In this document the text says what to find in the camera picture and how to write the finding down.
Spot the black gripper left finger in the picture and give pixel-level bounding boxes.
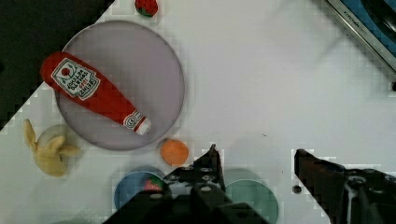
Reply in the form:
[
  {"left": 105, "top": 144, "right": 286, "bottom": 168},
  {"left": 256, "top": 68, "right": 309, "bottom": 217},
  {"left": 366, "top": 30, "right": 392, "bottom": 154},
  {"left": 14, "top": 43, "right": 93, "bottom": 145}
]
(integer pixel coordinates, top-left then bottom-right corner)
[{"left": 163, "top": 144, "right": 225, "bottom": 194}]

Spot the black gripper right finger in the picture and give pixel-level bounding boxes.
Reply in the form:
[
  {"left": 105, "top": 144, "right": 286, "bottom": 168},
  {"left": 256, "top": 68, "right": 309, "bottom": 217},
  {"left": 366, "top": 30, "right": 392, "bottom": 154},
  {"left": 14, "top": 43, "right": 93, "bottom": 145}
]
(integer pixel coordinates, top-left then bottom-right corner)
[{"left": 294, "top": 149, "right": 396, "bottom": 224}]

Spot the orange plush ball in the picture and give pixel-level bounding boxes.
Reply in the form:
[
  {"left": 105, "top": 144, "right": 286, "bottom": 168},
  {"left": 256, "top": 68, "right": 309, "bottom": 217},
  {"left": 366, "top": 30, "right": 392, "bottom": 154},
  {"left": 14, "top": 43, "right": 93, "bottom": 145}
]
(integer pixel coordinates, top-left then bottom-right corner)
[{"left": 160, "top": 139, "right": 189, "bottom": 166}]

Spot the green metal cup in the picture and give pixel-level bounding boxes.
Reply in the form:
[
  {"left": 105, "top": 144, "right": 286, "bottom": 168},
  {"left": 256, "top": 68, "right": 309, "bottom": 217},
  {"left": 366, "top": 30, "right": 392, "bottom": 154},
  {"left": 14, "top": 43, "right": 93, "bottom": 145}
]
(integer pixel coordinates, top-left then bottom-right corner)
[{"left": 226, "top": 179, "right": 279, "bottom": 224}]

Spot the red plush strawberry in bowl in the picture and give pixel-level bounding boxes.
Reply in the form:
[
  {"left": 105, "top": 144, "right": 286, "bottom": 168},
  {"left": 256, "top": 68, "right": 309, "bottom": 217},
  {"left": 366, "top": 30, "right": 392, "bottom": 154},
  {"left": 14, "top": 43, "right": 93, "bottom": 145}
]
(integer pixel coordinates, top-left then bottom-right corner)
[{"left": 144, "top": 177, "right": 163, "bottom": 190}]

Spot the blue small bowl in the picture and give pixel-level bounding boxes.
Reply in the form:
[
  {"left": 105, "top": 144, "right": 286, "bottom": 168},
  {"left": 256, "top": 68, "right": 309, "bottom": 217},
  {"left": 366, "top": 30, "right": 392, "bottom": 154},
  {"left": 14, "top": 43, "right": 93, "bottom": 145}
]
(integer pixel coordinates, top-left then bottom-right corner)
[{"left": 113, "top": 170, "right": 163, "bottom": 209}]

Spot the grey round plate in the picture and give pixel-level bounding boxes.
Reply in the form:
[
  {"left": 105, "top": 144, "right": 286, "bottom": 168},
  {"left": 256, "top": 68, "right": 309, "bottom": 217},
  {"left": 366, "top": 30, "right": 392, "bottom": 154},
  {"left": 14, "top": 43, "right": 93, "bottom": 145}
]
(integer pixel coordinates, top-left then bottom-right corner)
[{"left": 55, "top": 21, "right": 186, "bottom": 150}]

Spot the red plush ketchup bottle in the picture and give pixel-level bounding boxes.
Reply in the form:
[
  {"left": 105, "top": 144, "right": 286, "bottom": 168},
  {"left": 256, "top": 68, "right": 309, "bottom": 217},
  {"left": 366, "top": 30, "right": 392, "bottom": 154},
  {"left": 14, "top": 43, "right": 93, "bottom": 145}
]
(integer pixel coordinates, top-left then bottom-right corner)
[{"left": 40, "top": 51, "right": 151, "bottom": 135}]

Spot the yellow plush banana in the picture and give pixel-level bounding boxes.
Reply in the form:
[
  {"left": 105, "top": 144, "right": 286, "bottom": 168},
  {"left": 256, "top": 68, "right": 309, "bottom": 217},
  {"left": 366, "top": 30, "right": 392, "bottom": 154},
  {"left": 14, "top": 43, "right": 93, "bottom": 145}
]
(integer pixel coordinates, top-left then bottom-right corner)
[{"left": 23, "top": 119, "right": 80, "bottom": 177}]

